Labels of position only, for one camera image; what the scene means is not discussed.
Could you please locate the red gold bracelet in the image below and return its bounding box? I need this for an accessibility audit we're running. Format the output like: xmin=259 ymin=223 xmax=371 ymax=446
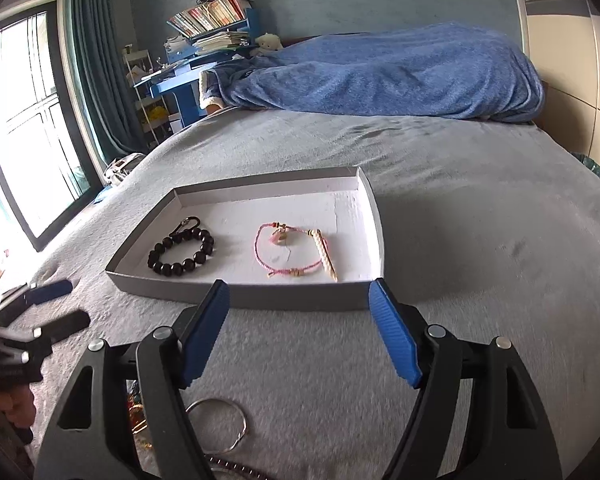
xmin=125 ymin=380 xmax=153 ymax=453

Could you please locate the grey cardboard tray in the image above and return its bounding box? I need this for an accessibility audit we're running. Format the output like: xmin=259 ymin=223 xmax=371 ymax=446
xmin=105 ymin=165 xmax=385 ymax=312

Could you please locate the grey bed cover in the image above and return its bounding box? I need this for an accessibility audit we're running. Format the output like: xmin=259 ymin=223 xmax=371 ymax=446
xmin=0 ymin=107 xmax=600 ymax=480

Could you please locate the blue fleece blanket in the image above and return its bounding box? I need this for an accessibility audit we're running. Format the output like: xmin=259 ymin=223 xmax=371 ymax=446
xmin=198 ymin=21 xmax=546 ymax=122

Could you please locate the row of books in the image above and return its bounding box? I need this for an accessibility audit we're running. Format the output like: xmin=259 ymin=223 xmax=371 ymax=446
xmin=167 ymin=0 xmax=253 ymax=38

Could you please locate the person's left hand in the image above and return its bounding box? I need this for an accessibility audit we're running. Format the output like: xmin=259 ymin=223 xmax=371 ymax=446
xmin=0 ymin=385 xmax=36 ymax=431

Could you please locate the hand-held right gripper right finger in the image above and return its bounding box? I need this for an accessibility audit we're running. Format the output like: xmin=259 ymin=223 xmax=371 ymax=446
xmin=369 ymin=277 xmax=563 ymax=480

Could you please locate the pink cord bracelet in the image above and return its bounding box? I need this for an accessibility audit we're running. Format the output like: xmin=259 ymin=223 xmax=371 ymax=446
xmin=254 ymin=221 xmax=326 ymax=279

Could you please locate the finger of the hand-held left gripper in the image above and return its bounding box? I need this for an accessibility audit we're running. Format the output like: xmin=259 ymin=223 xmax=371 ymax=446
xmin=0 ymin=310 xmax=91 ymax=361
xmin=0 ymin=280 xmax=74 ymax=321

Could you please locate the beige wardrobe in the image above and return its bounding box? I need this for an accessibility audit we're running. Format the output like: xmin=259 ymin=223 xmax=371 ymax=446
xmin=505 ymin=0 xmax=600 ymax=181

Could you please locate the silver bangle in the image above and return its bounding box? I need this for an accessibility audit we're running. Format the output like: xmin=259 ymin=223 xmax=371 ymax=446
xmin=185 ymin=398 xmax=248 ymax=453

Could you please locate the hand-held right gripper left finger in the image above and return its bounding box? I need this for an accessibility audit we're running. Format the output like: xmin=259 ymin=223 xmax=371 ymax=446
xmin=32 ymin=279 xmax=231 ymax=480

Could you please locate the white grey floor appliance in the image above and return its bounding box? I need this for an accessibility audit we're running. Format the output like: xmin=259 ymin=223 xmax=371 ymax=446
xmin=102 ymin=152 xmax=146 ymax=186

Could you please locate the white pearl bracelet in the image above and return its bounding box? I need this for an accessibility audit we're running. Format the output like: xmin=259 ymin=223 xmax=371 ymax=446
xmin=307 ymin=228 xmax=340 ymax=282

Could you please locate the green patterned cloth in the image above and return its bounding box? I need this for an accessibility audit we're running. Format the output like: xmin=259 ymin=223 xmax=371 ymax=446
xmin=577 ymin=152 xmax=600 ymax=191

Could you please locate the blue desk with hutch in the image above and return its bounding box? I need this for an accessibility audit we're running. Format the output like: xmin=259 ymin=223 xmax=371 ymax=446
xmin=134 ymin=7 xmax=261 ymax=128

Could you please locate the teal curtain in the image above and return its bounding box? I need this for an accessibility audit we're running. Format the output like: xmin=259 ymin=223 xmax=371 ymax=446
xmin=65 ymin=0 xmax=148 ymax=158

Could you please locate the white wire rack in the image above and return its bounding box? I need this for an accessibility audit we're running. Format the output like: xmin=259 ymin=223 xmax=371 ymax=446
xmin=124 ymin=47 xmax=173 ymax=148

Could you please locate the black framed window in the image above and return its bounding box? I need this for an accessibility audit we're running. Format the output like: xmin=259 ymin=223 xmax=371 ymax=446
xmin=0 ymin=0 xmax=93 ymax=253

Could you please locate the black bead bracelet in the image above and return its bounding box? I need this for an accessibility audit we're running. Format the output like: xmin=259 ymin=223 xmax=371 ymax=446
xmin=147 ymin=216 xmax=216 ymax=276

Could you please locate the stack of papers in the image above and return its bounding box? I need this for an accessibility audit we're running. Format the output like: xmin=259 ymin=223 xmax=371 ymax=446
xmin=195 ymin=31 xmax=251 ymax=56

